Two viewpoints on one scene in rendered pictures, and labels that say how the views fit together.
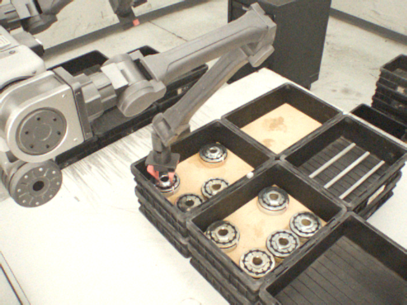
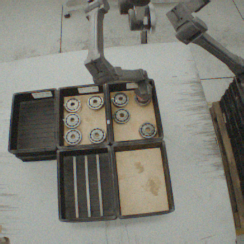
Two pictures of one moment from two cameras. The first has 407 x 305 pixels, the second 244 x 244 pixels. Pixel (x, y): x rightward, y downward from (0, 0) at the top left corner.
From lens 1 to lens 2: 1.50 m
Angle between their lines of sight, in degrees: 65
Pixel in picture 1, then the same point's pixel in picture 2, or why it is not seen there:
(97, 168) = (191, 93)
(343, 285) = (41, 131)
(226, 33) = (91, 39)
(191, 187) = (134, 109)
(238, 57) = not seen: hidden behind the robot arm
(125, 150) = (197, 111)
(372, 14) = not seen: outside the picture
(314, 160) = (108, 182)
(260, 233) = (86, 119)
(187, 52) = (91, 22)
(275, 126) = (151, 184)
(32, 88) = not seen: outside the picture
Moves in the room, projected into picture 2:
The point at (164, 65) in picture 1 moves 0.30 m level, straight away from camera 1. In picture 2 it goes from (91, 14) to (152, 36)
